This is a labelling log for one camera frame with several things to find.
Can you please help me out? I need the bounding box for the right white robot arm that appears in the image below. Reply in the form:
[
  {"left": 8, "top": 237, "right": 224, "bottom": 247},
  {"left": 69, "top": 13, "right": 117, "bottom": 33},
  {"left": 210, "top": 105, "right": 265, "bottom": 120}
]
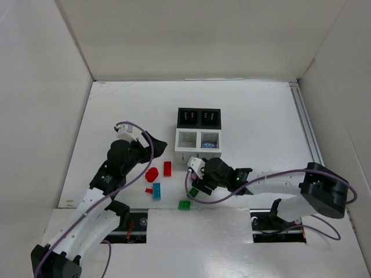
[{"left": 188, "top": 158, "right": 350, "bottom": 222}]

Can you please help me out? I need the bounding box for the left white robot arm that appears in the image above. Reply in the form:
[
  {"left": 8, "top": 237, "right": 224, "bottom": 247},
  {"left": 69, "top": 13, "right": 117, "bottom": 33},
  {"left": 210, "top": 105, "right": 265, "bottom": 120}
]
[{"left": 31, "top": 131, "right": 168, "bottom": 277}]

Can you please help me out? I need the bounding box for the red rectangular lego brick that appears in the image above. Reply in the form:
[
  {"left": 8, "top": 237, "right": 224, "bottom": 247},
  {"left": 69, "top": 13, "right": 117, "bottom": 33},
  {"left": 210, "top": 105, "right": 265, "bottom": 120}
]
[{"left": 163, "top": 161, "right": 172, "bottom": 177}]

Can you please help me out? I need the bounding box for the red heart-shaped lego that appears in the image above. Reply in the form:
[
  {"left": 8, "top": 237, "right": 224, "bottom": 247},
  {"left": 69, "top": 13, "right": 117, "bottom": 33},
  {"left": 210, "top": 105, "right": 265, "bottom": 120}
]
[{"left": 145, "top": 167, "right": 159, "bottom": 183}]

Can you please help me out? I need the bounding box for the purple printed lego in container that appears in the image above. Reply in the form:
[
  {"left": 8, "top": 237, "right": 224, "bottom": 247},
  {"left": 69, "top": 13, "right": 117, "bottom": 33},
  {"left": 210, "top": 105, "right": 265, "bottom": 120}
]
[{"left": 201, "top": 141, "right": 218, "bottom": 149}]

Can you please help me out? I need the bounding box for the dark green lego brick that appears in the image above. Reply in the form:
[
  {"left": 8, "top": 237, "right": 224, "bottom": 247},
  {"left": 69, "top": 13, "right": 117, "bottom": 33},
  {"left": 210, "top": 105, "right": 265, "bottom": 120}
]
[{"left": 187, "top": 187, "right": 199, "bottom": 200}]

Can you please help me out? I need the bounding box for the white two-compartment container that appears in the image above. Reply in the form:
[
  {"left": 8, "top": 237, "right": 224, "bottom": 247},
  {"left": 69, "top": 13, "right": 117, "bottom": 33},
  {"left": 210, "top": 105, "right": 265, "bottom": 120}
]
[{"left": 174, "top": 128, "right": 222, "bottom": 164}]

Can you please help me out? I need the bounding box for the teal long lego brick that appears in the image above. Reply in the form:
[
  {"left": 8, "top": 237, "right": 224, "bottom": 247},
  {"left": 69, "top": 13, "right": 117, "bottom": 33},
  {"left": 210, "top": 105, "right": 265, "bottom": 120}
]
[{"left": 152, "top": 183, "right": 161, "bottom": 200}]

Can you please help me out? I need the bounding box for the black two-compartment container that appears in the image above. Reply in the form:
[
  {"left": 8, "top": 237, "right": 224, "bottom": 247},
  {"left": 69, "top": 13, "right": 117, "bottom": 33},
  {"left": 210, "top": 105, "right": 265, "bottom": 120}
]
[{"left": 177, "top": 108, "right": 221, "bottom": 130}]

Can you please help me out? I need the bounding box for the light green lego brick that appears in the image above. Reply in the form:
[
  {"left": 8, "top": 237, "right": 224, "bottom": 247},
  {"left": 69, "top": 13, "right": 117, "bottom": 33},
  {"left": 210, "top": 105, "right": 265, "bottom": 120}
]
[{"left": 178, "top": 200, "right": 191, "bottom": 211}]

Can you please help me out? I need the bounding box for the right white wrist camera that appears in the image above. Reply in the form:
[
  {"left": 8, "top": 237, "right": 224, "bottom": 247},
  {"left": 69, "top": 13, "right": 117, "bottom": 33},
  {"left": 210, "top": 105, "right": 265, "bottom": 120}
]
[{"left": 187, "top": 156, "right": 205, "bottom": 179}]

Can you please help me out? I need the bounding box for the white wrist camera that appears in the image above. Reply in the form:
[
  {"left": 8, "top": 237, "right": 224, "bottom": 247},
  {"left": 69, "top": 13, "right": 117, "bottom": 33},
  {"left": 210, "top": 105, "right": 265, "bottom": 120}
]
[
  {"left": 187, "top": 156, "right": 205, "bottom": 179},
  {"left": 114, "top": 123, "right": 136, "bottom": 142}
]

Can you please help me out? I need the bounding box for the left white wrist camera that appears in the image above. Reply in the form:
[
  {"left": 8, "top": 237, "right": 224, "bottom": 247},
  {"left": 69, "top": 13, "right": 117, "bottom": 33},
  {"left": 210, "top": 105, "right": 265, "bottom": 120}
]
[{"left": 114, "top": 123, "right": 136, "bottom": 142}]

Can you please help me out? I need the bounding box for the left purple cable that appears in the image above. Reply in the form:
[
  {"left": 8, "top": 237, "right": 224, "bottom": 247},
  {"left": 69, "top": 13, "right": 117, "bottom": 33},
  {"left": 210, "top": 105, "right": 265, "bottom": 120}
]
[{"left": 34, "top": 120, "right": 155, "bottom": 278}]

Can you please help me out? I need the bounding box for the aluminium rail on right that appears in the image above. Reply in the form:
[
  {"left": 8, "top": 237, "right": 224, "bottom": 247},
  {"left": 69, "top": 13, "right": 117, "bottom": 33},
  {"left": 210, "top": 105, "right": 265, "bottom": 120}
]
[{"left": 289, "top": 81, "right": 324, "bottom": 165}]

